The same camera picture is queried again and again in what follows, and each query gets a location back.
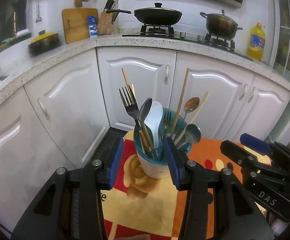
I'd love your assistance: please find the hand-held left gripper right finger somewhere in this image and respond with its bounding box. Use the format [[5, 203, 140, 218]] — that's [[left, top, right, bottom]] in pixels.
[[163, 136, 275, 240]]

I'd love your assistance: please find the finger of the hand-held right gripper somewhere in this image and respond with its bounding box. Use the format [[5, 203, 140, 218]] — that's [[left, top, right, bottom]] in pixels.
[[220, 140, 273, 174], [240, 133, 285, 157]]

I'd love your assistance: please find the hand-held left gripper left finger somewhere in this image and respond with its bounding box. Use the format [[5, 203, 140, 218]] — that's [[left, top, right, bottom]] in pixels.
[[11, 135, 124, 240]]

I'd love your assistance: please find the white floral utensil holder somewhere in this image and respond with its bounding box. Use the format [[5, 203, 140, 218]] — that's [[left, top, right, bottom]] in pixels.
[[133, 107, 194, 179]]

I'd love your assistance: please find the small gold fork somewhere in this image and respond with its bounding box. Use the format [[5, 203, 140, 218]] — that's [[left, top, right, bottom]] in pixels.
[[162, 111, 172, 140]]

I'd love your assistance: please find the large silver spoon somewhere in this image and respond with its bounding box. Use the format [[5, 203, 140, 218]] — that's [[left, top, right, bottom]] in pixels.
[[177, 123, 202, 150]]

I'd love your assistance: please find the white rice paddle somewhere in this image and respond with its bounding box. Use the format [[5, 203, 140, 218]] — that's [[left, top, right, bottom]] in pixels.
[[144, 101, 164, 153]]

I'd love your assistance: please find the large silver fork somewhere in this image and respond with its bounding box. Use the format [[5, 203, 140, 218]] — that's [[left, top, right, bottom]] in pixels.
[[119, 85, 142, 130]]

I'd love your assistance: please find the small silver spoon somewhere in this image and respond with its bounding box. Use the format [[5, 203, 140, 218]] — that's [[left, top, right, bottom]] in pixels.
[[183, 96, 201, 128]]

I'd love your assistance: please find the long brown chopstick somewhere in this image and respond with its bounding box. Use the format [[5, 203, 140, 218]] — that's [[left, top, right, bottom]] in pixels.
[[170, 67, 191, 137]]

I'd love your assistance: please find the black floor mat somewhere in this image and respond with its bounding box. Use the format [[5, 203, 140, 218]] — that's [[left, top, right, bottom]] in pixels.
[[90, 126, 138, 163]]

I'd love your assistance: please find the white cabinet door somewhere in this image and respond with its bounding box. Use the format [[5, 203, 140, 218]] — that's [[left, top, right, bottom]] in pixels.
[[96, 47, 178, 132], [168, 52, 256, 140], [23, 49, 110, 167], [235, 74, 290, 145], [0, 87, 82, 207]]

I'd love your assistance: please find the orange yellow printed towel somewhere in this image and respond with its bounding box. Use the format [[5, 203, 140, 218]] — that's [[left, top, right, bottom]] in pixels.
[[99, 130, 273, 240]]

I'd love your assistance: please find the yellow oil bottle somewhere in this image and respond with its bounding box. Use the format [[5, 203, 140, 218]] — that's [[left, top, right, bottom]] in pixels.
[[247, 22, 266, 62]]

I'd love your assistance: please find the speckled stone countertop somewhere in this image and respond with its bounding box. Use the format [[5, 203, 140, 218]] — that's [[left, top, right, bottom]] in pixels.
[[0, 34, 290, 120]]

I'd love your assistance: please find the dark metal stockpot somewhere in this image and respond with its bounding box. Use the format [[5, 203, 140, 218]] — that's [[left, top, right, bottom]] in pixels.
[[200, 10, 243, 39]]

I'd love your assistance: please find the black gas stove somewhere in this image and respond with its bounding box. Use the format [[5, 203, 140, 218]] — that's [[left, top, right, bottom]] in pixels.
[[122, 25, 254, 60]]

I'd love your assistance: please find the blue white packet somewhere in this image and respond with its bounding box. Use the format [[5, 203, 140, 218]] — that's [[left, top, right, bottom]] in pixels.
[[87, 15, 99, 40]]

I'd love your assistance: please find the wooden knife block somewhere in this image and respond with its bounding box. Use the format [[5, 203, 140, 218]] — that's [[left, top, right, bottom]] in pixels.
[[97, 0, 119, 36]]

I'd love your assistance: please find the yellow lidded casserole pot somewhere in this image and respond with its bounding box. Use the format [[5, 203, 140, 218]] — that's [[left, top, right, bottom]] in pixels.
[[28, 30, 61, 55]]

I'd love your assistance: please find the wooden cutting board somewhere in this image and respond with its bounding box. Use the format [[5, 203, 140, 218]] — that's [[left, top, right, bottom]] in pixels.
[[62, 8, 99, 44]]

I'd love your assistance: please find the black wok with lid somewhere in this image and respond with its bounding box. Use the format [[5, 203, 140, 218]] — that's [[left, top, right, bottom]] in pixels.
[[106, 2, 183, 27]]

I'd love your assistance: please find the green white tray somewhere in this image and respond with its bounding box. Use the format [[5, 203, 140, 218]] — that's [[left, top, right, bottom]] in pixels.
[[0, 29, 32, 49]]

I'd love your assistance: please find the dark kitchen window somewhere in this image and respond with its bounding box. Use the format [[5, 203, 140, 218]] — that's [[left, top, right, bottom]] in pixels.
[[0, 0, 29, 53]]

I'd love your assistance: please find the silver cabinet handle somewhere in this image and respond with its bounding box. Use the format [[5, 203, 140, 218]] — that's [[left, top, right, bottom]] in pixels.
[[37, 97, 50, 120], [164, 64, 171, 85], [248, 87, 257, 103], [239, 84, 248, 101]]

